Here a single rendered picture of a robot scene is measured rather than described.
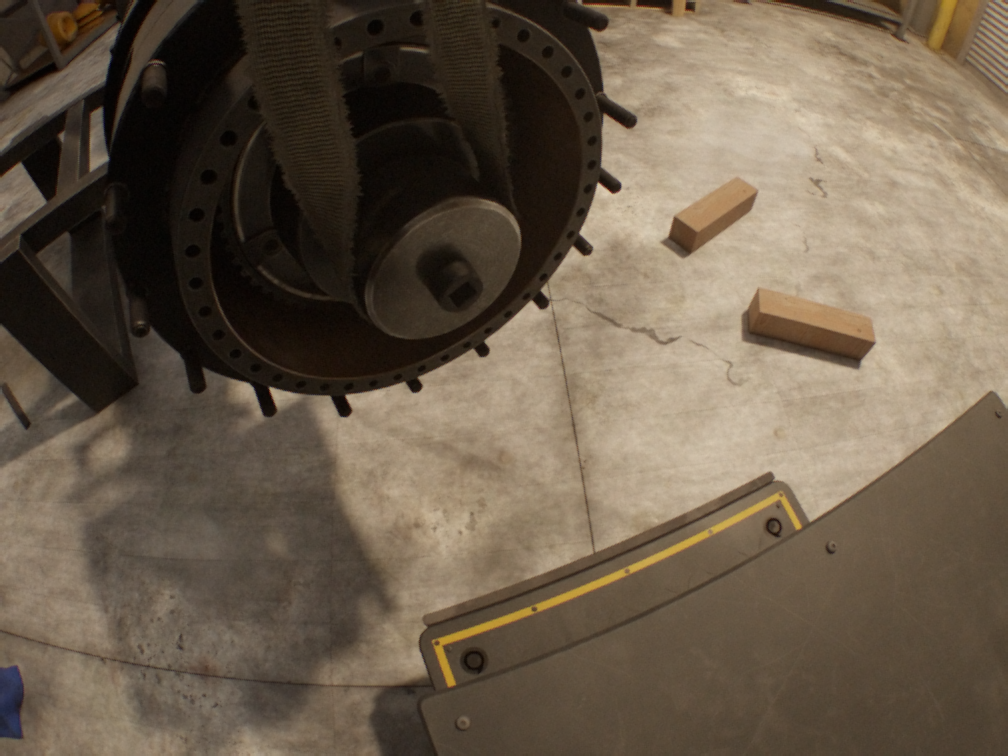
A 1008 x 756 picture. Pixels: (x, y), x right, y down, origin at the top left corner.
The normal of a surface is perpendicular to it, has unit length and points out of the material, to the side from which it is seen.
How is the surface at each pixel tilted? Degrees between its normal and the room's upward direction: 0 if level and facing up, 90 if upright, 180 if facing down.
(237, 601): 0
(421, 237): 90
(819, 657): 0
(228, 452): 0
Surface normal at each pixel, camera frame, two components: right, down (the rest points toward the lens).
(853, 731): -0.03, -0.53
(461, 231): 0.52, 0.72
